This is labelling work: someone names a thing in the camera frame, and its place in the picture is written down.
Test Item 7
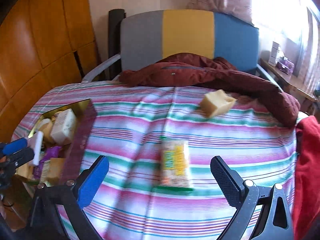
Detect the wooden wardrobe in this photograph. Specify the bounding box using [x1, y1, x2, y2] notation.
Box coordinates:
[0, 0, 99, 135]

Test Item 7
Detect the white foam block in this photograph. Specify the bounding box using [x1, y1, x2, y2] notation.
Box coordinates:
[28, 131, 44, 166]

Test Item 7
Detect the red cloth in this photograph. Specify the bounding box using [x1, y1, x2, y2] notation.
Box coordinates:
[291, 115, 320, 240]

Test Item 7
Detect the large yellow sponge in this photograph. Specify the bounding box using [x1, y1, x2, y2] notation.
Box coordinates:
[201, 89, 237, 118]

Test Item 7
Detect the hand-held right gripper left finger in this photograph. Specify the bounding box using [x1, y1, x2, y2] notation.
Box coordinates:
[30, 155, 110, 240]

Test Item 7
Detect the striped tablecloth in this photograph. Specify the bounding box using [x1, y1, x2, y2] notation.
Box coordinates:
[12, 80, 300, 240]

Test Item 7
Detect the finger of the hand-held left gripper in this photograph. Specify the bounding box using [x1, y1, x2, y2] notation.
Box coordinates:
[0, 148, 35, 180]
[0, 137, 28, 155]

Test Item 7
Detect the white carton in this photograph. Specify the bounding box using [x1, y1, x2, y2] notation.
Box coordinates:
[269, 41, 280, 67]

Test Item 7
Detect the yellow green snack packet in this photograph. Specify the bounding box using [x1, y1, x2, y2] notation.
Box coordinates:
[156, 136, 195, 194]

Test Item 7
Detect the green white packet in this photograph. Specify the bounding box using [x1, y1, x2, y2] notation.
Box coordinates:
[39, 161, 50, 183]

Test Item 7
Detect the wooden side desk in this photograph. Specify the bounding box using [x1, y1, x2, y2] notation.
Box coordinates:
[260, 57, 317, 110]

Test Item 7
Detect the maroon jacket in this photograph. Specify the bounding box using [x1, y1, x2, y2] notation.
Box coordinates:
[119, 53, 300, 128]

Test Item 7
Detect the black rolled mat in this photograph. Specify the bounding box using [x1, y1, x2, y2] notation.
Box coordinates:
[108, 9, 125, 79]

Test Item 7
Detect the gold tin box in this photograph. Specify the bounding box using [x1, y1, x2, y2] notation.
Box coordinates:
[15, 99, 98, 187]

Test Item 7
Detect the grey yellow blue chair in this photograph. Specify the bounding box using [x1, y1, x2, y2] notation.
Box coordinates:
[82, 9, 284, 90]

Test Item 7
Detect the purple storage box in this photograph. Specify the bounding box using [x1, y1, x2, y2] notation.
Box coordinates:
[277, 56, 294, 74]

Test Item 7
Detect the purple packet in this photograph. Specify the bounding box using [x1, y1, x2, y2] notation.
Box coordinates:
[41, 145, 62, 175]

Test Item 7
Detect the small yellow sponge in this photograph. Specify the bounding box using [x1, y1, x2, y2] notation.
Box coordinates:
[46, 157, 66, 183]
[37, 119, 54, 138]

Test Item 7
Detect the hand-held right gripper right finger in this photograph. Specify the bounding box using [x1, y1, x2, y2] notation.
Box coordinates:
[210, 156, 294, 240]

